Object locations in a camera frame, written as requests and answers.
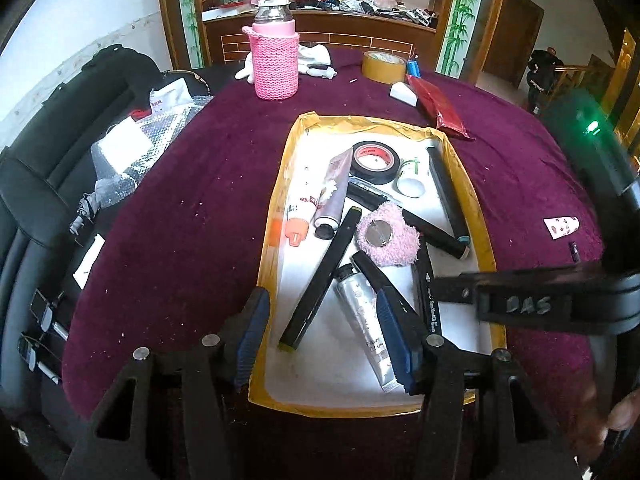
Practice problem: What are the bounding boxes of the black leather sofa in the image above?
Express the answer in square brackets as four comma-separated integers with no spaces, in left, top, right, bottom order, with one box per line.
[0,45,166,461]

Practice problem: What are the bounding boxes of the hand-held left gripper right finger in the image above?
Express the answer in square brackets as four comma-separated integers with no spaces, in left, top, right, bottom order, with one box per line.
[376,285,583,480]

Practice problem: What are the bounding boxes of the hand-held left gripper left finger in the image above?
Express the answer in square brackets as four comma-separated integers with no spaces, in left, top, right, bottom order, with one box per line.
[60,286,272,480]

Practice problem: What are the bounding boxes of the white paper card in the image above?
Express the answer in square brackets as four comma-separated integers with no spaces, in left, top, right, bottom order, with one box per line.
[72,234,107,288]

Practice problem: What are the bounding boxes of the white tube orange cap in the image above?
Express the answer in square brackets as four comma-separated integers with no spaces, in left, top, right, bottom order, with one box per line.
[285,167,323,247]

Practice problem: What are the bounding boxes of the purple tube black cap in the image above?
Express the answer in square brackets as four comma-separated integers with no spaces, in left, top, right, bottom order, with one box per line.
[313,149,357,240]

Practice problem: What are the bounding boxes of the clear bubble wrap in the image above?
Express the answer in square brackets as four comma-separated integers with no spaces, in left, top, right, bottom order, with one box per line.
[90,95,213,206]

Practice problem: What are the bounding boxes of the red foil packet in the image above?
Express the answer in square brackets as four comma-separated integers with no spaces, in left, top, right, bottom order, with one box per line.
[406,74,476,142]

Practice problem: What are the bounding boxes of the small black silver gadget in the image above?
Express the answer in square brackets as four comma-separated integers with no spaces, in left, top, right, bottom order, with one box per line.
[30,287,68,341]
[17,335,63,386]

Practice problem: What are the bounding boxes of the tan packing tape roll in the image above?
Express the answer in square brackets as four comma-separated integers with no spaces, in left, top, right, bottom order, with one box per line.
[361,50,407,85]

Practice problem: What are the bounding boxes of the black marker white print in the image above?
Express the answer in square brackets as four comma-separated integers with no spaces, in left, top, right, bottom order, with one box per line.
[411,237,443,333]

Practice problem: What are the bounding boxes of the purple velvet tablecloth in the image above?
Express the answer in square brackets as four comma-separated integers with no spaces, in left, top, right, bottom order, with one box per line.
[60,47,608,480]

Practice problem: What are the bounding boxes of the black electrical tape roll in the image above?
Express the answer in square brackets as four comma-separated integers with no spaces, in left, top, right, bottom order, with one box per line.
[350,141,402,186]

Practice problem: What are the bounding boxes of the brown wooden door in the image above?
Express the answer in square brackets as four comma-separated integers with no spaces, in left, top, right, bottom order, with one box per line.
[482,0,546,91]

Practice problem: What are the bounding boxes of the white bottle green print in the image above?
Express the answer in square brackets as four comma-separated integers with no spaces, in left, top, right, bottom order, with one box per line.
[396,157,430,198]

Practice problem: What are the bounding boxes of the white pink printed tube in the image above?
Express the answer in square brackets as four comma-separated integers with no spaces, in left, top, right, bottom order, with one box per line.
[544,216,581,238]

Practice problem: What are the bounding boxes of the black marker red end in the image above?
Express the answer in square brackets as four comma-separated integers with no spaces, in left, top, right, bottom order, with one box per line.
[351,251,401,303]

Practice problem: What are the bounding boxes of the wooden sideboard cabinet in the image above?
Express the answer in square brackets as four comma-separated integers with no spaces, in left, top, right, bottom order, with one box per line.
[155,0,511,91]

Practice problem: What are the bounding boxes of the person's right hand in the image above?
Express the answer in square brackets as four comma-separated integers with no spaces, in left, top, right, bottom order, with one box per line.
[570,385,640,463]

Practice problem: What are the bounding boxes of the white plastic packet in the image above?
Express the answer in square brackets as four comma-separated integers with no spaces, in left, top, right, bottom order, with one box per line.
[149,82,193,113]

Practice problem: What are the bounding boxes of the white cotton gloves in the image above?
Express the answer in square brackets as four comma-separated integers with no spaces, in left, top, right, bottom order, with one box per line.
[235,44,337,81]

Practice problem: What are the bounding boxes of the pile of assorted clutter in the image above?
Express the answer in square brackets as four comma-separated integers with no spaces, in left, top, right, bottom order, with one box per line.
[290,0,440,28]

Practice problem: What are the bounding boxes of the wooden stair railing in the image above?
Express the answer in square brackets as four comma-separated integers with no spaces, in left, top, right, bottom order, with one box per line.
[550,52,618,111]

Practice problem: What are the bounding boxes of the black marker teal end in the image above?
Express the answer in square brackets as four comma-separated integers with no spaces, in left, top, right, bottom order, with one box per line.
[425,146,472,262]

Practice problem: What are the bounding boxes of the bottle in pink knitted sleeve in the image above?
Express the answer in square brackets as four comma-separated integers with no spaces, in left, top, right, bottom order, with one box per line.
[242,0,301,101]

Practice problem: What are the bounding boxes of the black marker olive end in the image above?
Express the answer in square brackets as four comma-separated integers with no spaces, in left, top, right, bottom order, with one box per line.
[278,206,362,352]

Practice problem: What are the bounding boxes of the fluffy pink round mirror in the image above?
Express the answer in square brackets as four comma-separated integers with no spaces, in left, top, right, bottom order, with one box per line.
[356,203,421,267]

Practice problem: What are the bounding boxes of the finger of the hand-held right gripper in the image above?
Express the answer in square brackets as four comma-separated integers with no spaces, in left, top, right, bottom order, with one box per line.
[431,261,607,309]

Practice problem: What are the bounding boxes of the gold edged white tray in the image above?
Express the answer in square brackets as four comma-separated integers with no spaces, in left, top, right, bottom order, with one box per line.
[248,111,508,419]

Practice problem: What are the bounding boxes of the green bamboo wall painting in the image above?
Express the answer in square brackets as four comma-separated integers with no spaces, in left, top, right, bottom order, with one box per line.
[435,0,488,81]
[175,0,201,68]

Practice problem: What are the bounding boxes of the small white box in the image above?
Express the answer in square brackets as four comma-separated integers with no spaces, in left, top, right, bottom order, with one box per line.
[389,82,418,107]

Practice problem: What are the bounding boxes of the white box in wrap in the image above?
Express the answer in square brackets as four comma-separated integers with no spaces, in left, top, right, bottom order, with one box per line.
[97,119,156,161]

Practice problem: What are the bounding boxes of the plain black marker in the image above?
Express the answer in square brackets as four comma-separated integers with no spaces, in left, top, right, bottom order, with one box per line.
[346,179,463,256]

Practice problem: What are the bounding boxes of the silver tube black cap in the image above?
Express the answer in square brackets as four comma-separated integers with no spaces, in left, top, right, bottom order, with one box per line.
[334,262,403,393]

